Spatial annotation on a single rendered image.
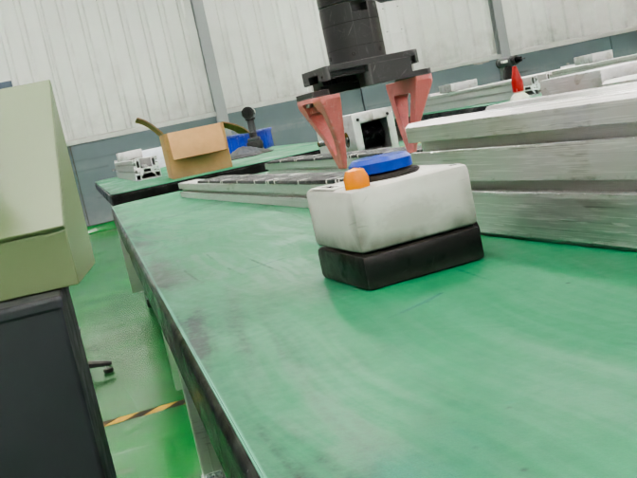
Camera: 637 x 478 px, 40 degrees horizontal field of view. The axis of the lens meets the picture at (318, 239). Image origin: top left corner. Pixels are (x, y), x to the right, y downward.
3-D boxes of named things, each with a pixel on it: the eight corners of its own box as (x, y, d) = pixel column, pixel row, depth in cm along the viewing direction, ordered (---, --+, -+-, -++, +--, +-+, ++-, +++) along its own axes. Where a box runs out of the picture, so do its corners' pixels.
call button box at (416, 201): (321, 278, 58) (302, 186, 57) (447, 243, 61) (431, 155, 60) (369, 292, 51) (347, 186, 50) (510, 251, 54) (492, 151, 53)
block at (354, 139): (329, 167, 176) (319, 120, 175) (378, 156, 180) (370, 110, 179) (349, 166, 167) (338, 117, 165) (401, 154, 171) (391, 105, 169)
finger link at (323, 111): (402, 157, 84) (383, 61, 83) (336, 174, 82) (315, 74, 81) (373, 159, 91) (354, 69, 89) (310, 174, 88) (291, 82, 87)
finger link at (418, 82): (447, 146, 86) (429, 51, 85) (383, 161, 84) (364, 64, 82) (415, 149, 92) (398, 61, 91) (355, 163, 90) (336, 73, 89)
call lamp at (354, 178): (341, 190, 51) (337, 170, 51) (364, 184, 52) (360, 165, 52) (351, 190, 50) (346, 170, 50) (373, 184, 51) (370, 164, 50)
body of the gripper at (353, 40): (422, 66, 85) (407, -10, 84) (327, 85, 81) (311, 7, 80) (392, 75, 91) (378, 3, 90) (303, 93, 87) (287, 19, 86)
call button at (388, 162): (343, 193, 56) (337, 162, 56) (398, 179, 57) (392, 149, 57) (368, 193, 52) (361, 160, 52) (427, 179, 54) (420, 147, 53)
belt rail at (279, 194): (181, 197, 179) (177, 183, 179) (199, 193, 180) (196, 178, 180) (361, 212, 89) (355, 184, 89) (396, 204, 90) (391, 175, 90)
